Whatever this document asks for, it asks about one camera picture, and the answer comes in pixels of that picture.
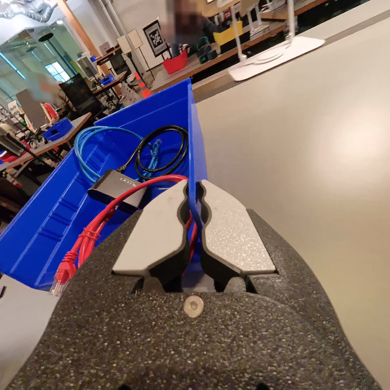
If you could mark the red plastic bin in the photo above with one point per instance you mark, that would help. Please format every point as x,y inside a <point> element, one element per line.
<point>176,64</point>

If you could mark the grey side table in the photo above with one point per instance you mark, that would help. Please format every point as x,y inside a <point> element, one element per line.
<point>76,122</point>

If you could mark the small yellow bin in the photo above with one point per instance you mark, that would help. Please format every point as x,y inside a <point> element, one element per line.
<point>227,35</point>

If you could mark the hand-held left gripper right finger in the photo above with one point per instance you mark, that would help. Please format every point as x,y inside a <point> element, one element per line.
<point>237,243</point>

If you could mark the black digital timer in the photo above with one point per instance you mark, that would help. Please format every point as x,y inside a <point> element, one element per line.
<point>208,56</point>

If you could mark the black white marker board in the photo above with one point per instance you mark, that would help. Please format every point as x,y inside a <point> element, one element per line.
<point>157,38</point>

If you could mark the black network switch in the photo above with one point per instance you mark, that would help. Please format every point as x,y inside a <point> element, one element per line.
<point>115,189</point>

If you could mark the small blue bin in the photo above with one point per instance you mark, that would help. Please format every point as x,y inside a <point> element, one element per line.
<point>62,126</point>

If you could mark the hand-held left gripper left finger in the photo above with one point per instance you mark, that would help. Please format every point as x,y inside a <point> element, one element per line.
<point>152,237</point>

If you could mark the black monitor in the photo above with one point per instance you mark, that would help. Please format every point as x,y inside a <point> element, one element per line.
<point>80,94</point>

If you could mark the blue plastic bin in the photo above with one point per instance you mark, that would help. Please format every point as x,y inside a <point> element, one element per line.
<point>61,213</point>

